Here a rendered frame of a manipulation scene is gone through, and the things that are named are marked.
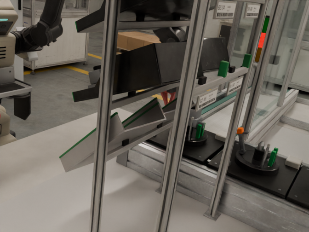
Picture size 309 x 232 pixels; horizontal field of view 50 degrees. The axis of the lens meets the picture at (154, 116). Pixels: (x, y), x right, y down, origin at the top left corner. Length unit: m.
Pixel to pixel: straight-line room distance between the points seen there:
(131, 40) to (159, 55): 6.25
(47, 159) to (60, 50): 4.34
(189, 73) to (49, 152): 0.81
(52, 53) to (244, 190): 4.65
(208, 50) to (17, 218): 0.64
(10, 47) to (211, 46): 0.85
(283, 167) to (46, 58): 4.54
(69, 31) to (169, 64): 4.96
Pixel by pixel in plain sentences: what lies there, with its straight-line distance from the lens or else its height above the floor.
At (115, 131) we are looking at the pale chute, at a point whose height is 1.18.
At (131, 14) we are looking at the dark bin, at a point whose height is 1.40.
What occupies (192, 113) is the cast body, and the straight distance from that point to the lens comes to 1.14.
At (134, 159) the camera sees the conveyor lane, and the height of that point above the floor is 0.90.
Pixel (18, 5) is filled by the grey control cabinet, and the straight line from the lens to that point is 4.24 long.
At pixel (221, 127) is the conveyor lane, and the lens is 1.50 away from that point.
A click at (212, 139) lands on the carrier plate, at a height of 0.97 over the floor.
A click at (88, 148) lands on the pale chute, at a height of 1.10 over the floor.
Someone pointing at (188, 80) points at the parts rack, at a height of 1.33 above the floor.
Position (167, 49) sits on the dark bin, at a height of 1.36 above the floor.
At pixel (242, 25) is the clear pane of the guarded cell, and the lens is 2.05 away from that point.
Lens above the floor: 1.47
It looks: 22 degrees down
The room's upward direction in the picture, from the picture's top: 8 degrees clockwise
